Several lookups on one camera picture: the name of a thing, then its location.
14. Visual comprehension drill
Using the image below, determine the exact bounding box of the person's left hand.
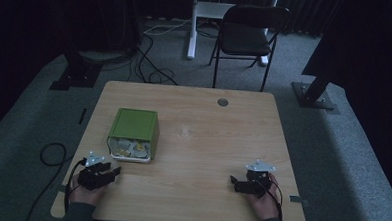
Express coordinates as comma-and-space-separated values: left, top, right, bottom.
67, 172, 107, 208

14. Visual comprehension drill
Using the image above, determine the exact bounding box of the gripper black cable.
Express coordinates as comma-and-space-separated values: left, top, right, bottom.
62, 157, 88, 218
264, 178, 285, 221

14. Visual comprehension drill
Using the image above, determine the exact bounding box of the black cables bundle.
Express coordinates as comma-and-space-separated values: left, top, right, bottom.
101, 30, 181, 87

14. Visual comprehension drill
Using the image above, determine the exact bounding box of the black stand with base plate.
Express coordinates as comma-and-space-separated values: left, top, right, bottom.
49, 47, 105, 93

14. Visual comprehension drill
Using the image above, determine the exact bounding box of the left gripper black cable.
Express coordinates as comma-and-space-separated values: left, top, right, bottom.
62, 157, 88, 218

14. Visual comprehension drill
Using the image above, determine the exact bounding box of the black folding chair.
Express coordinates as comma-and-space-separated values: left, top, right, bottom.
207, 3, 293, 94

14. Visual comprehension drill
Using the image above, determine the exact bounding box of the black floor cable loop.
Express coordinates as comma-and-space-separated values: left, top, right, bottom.
24, 140, 80, 221

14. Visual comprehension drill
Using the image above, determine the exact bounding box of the black floor strip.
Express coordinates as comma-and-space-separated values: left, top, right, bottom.
77, 107, 88, 126

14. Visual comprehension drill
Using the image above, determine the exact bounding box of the white floor cable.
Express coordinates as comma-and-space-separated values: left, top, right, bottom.
142, 16, 193, 38

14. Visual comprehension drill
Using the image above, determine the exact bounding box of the pile of paper scraps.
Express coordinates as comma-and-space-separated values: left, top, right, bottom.
109, 138, 152, 160

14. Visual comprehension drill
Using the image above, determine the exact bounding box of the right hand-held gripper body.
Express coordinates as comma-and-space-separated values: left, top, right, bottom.
241, 159, 278, 199

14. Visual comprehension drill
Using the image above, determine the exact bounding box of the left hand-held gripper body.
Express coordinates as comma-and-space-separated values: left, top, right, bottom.
76, 150, 117, 192

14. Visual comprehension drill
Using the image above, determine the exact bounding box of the black slanted stand with base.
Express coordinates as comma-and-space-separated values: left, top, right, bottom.
290, 69, 339, 112

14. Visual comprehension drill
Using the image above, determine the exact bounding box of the green desktop bin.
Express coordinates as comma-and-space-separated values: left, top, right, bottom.
106, 107, 161, 165

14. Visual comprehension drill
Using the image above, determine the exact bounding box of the person's right hand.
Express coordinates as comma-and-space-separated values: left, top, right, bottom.
244, 172, 283, 221

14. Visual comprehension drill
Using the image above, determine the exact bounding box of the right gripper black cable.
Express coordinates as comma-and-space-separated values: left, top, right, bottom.
264, 178, 285, 221

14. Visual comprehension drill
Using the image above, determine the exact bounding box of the grey tape strip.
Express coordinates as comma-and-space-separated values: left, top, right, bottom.
288, 195, 310, 208

